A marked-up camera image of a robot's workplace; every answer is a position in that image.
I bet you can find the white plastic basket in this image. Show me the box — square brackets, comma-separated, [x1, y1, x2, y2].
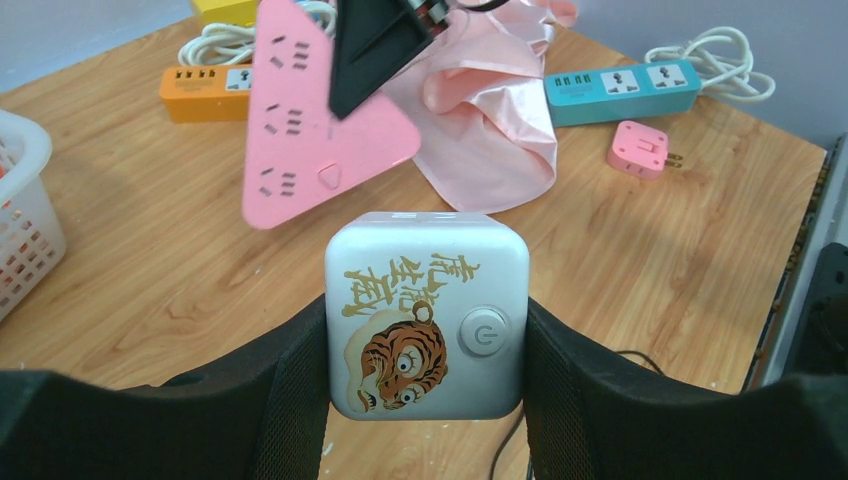
[1, 110, 67, 317]

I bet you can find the white cord near yellow socket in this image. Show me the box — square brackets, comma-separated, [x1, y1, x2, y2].
[643, 25, 778, 103]

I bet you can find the white coiled power cord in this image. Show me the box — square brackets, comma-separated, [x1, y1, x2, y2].
[177, 0, 339, 68]

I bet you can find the yellow cube socket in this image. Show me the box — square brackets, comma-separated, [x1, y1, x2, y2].
[189, 0, 259, 27]

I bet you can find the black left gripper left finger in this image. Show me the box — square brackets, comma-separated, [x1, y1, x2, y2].
[1, 298, 330, 479]

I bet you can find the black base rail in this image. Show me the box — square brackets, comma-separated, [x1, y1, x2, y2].
[742, 134, 847, 390]

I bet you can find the pink triangular socket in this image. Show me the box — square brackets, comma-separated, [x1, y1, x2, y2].
[242, 1, 421, 229]

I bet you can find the pink cloth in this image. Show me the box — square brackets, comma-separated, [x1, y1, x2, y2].
[383, 1, 578, 214]

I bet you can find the orange USB power strip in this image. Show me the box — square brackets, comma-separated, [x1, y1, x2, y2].
[159, 64, 253, 124]

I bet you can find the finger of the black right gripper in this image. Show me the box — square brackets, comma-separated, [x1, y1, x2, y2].
[328, 0, 449, 120]

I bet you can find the teal USB power strip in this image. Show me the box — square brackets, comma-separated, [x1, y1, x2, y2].
[543, 59, 703, 128]

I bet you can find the white tiger cube socket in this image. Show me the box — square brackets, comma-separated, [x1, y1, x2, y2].
[324, 212, 531, 421]

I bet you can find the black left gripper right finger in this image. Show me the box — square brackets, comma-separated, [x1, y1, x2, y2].
[523, 301, 847, 479]

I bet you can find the pink plug adapter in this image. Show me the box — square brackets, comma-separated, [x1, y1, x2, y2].
[606, 120, 682, 180]

